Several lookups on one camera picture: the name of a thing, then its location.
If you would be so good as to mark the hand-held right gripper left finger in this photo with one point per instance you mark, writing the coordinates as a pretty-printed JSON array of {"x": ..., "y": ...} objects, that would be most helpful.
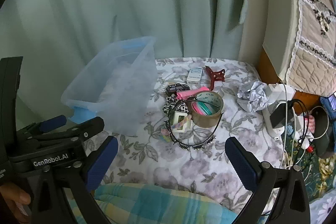
[{"x": 102, "y": 162}]

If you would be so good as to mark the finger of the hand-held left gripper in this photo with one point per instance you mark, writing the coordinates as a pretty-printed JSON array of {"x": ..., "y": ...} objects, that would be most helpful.
[
  {"x": 53, "y": 122},
  {"x": 89, "y": 127}
]

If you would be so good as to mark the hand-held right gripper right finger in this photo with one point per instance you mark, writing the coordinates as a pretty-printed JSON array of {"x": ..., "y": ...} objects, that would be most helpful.
[{"x": 241, "y": 163}]

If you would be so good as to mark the clear plastic storage container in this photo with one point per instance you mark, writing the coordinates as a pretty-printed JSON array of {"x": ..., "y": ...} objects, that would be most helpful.
[{"x": 118, "y": 82}]

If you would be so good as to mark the white paper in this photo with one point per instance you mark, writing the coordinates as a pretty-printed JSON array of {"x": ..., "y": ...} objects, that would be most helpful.
[{"x": 253, "y": 98}]

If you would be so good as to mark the pink hair clip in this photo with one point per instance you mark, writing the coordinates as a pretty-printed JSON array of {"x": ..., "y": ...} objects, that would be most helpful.
[{"x": 189, "y": 93}]

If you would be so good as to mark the white and teal small box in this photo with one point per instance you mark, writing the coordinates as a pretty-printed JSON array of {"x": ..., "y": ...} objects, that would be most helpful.
[{"x": 194, "y": 77}]

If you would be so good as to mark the person's left hand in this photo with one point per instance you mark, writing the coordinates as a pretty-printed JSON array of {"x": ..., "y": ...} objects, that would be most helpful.
[{"x": 14, "y": 196}]

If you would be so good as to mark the black toothed headband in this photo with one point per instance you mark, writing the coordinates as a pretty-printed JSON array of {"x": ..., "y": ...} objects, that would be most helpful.
[{"x": 195, "y": 146}]

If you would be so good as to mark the white power strip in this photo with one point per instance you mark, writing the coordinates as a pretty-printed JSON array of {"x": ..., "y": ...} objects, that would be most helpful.
[{"x": 267, "y": 119}]

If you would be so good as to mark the brown packing tape roll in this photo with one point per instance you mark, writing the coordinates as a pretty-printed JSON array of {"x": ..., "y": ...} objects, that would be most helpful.
[{"x": 207, "y": 120}]

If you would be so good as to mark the grey floral bedsheet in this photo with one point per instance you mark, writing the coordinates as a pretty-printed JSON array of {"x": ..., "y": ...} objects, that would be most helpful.
[{"x": 183, "y": 169}]

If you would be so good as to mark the black charger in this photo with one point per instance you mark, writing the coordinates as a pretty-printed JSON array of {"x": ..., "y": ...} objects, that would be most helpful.
[{"x": 281, "y": 115}]

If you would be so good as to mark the pink and teal hair bands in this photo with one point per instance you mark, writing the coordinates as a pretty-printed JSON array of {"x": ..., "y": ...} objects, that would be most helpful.
[{"x": 202, "y": 108}]

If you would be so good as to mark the white bottle with red cap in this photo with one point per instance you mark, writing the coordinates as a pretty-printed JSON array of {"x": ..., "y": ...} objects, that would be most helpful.
[{"x": 307, "y": 146}]

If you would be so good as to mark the plaid blue yellow blanket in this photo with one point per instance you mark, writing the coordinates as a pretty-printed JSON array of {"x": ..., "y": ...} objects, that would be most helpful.
[{"x": 157, "y": 205}]

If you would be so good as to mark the dark green floral cloth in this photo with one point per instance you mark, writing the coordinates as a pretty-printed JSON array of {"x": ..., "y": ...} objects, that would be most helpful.
[{"x": 317, "y": 174}]

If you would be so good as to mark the black and white scrunchie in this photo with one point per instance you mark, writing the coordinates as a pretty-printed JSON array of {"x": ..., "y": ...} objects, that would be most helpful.
[{"x": 169, "y": 102}]

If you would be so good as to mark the black round device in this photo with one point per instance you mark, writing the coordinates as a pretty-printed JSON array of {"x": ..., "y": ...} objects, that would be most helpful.
[{"x": 323, "y": 134}]

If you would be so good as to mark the dark red hair claw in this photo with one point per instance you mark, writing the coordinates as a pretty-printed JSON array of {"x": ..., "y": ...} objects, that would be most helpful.
[{"x": 214, "y": 75}]

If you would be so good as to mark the small black toy car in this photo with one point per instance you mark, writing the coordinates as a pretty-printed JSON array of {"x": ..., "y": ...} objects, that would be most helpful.
[{"x": 178, "y": 87}]

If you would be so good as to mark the blue cloth bag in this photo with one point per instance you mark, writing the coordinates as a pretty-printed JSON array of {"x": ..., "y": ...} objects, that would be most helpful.
[{"x": 328, "y": 103}]

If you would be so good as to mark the beige quilted lace cover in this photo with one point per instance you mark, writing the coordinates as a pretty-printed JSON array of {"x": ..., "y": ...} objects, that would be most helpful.
[{"x": 312, "y": 56}]

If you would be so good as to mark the pale green curtain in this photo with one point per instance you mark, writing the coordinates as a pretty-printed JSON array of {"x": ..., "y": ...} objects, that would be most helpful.
[{"x": 131, "y": 3}]

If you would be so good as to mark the cream white upright appliance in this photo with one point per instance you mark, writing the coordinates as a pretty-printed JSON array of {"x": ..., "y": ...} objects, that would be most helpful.
[{"x": 278, "y": 16}]

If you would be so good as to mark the wooden bed frame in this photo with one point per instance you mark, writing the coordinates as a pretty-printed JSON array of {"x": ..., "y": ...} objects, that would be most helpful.
[{"x": 267, "y": 69}]

